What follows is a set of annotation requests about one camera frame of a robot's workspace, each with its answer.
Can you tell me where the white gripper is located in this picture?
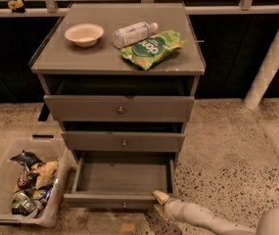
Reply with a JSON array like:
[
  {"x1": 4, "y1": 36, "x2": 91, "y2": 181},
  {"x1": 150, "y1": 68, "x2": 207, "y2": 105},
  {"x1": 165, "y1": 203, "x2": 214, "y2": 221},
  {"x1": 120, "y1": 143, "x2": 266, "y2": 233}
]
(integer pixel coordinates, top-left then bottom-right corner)
[{"x1": 152, "y1": 190, "x2": 212, "y2": 228}]

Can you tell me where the grey bottom drawer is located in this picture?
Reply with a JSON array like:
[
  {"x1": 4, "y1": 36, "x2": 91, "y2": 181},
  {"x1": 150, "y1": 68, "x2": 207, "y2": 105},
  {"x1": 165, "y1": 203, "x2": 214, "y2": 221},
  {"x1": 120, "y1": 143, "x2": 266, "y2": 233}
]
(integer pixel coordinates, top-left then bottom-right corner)
[{"x1": 64, "y1": 152, "x2": 175, "y2": 210}]

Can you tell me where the grey drawer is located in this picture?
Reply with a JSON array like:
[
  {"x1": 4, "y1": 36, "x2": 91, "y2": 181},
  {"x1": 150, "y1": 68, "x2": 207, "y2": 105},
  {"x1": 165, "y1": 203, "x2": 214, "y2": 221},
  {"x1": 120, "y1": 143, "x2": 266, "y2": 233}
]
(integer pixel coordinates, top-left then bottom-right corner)
[
  {"x1": 44, "y1": 95, "x2": 194, "y2": 122},
  {"x1": 62, "y1": 131, "x2": 185, "y2": 152},
  {"x1": 64, "y1": 152, "x2": 175, "y2": 210}
]

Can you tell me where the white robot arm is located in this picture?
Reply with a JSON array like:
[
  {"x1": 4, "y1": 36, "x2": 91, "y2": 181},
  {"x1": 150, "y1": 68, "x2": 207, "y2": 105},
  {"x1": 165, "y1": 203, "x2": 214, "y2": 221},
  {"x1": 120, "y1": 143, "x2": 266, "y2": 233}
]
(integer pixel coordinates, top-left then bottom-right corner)
[{"x1": 152, "y1": 190, "x2": 279, "y2": 235}]

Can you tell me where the grey middle drawer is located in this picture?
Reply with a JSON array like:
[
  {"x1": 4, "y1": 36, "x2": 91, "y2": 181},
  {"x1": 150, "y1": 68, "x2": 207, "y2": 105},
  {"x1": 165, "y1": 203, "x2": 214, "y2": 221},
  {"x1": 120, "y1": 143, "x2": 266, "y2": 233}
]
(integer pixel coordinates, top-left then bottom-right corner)
[{"x1": 62, "y1": 131, "x2": 185, "y2": 152}]

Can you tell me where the grey drawer cabinet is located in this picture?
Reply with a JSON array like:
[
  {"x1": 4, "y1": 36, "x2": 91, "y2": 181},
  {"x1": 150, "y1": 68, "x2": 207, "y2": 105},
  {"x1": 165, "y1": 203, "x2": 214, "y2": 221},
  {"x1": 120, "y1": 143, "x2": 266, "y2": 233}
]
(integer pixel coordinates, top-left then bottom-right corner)
[{"x1": 30, "y1": 3, "x2": 205, "y2": 159}]

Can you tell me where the grey top drawer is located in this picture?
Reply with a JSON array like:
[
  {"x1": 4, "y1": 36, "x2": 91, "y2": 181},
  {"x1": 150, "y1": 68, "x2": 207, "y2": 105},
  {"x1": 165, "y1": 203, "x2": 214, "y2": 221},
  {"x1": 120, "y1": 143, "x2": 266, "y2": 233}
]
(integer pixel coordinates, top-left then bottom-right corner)
[{"x1": 44, "y1": 95, "x2": 194, "y2": 122}]

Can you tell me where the blue soda can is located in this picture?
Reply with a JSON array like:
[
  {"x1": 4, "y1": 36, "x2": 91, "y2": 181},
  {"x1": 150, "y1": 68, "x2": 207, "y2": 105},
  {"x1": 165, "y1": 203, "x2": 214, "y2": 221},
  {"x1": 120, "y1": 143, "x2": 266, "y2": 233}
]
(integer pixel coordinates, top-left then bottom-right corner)
[{"x1": 34, "y1": 185, "x2": 53, "y2": 211}]

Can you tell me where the brown snack bag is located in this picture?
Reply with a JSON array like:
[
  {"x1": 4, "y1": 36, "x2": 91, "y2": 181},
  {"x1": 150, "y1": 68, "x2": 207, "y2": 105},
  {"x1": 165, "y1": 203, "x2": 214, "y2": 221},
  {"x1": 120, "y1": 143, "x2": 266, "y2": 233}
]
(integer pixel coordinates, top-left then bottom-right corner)
[{"x1": 18, "y1": 170, "x2": 37, "y2": 189}]

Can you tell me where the clear plastic bin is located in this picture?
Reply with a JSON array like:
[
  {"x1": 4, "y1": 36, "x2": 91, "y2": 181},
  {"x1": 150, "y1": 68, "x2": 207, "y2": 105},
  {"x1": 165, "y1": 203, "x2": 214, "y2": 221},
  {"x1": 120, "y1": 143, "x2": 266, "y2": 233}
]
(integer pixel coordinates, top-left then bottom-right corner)
[{"x1": 0, "y1": 138, "x2": 70, "y2": 227}]

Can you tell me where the green soda can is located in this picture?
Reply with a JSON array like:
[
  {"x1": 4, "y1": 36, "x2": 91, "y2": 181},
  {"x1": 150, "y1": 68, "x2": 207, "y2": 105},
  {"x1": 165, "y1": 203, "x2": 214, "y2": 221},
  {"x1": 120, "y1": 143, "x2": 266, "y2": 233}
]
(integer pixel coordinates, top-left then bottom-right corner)
[{"x1": 11, "y1": 191, "x2": 36, "y2": 215}]

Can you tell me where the dark blue snack bag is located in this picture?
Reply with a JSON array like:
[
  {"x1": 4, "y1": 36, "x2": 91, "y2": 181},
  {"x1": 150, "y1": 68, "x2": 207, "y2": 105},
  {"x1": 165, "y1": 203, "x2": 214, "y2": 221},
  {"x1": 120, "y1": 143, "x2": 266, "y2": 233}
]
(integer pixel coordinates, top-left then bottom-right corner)
[{"x1": 11, "y1": 150, "x2": 41, "y2": 167}]

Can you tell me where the green snack bag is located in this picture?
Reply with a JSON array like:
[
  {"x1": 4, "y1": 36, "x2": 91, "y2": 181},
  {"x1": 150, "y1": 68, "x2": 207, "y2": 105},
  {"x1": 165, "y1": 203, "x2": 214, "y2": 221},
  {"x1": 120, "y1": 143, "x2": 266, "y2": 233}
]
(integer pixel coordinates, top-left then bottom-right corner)
[{"x1": 119, "y1": 30, "x2": 187, "y2": 71}]

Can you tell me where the clear plastic water bottle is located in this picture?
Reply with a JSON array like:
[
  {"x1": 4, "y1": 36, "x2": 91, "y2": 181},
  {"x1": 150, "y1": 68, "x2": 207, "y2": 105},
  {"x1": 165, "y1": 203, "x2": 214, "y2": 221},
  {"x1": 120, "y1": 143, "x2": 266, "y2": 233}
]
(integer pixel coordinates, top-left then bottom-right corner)
[{"x1": 113, "y1": 22, "x2": 159, "y2": 48}]

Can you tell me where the white paper bowl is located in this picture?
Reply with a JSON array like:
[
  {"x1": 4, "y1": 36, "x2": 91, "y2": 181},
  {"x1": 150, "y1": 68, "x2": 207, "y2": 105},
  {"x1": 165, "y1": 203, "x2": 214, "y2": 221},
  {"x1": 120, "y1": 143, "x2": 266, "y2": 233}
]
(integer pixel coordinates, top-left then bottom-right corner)
[{"x1": 65, "y1": 23, "x2": 104, "y2": 48}]

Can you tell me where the white diagonal pillar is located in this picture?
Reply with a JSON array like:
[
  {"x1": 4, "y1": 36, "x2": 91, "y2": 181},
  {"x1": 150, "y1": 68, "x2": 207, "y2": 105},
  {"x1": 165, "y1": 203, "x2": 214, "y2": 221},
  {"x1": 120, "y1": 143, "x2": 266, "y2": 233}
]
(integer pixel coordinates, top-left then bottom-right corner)
[{"x1": 244, "y1": 29, "x2": 279, "y2": 110}]

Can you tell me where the yellow black toy figure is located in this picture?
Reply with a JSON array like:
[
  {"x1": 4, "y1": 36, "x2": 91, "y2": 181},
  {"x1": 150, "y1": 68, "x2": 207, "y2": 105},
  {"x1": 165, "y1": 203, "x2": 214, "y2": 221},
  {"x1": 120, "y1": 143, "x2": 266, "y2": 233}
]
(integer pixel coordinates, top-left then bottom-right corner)
[{"x1": 7, "y1": 0, "x2": 25, "y2": 13}]

